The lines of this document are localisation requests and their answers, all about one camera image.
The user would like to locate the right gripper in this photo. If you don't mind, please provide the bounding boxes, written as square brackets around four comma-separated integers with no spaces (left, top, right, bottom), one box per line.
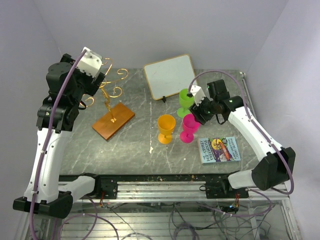
[189,93,218,125]

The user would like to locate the pink plastic wine glass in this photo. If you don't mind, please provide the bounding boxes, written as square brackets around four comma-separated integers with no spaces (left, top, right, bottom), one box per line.
[179,113,201,144]

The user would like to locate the orange plastic wine glass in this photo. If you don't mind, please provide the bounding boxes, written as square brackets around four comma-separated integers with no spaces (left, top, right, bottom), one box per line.
[157,114,176,145]

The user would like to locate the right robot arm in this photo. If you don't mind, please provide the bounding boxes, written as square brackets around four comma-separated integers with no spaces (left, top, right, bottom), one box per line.
[187,79,296,198]

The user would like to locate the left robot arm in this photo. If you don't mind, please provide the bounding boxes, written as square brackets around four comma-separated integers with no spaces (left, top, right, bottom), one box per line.
[12,47,105,219]

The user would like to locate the green plastic wine glass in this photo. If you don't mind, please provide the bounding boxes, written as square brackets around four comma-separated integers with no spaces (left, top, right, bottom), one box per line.
[177,88,194,118]

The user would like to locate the treehouse children's book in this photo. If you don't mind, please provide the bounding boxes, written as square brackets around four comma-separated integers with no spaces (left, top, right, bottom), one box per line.
[197,136,241,165]

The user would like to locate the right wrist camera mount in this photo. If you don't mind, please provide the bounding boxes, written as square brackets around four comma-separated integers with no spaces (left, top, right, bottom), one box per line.
[187,85,206,107]

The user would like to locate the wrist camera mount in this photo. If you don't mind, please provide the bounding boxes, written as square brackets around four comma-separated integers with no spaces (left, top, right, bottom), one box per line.
[76,47,103,78]
[187,85,206,107]

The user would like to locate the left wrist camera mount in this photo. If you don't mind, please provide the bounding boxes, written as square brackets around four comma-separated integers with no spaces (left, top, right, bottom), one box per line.
[76,47,103,78]

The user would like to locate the gold wire glass rack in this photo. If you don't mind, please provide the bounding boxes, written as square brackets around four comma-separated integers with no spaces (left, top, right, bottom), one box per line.
[92,58,135,141]

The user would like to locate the small whiteboard wooden frame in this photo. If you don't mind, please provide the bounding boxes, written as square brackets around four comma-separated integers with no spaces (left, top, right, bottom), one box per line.
[143,54,196,101]

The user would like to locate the loose cables under table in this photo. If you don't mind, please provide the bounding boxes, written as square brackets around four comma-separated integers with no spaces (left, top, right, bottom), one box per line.
[57,197,266,240]

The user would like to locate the aluminium rail frame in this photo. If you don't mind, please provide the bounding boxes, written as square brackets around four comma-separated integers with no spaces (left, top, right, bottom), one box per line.
[21,174,301,240]

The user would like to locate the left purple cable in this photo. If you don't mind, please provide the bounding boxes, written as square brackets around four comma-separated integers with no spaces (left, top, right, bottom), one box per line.
[28,48,88,240]

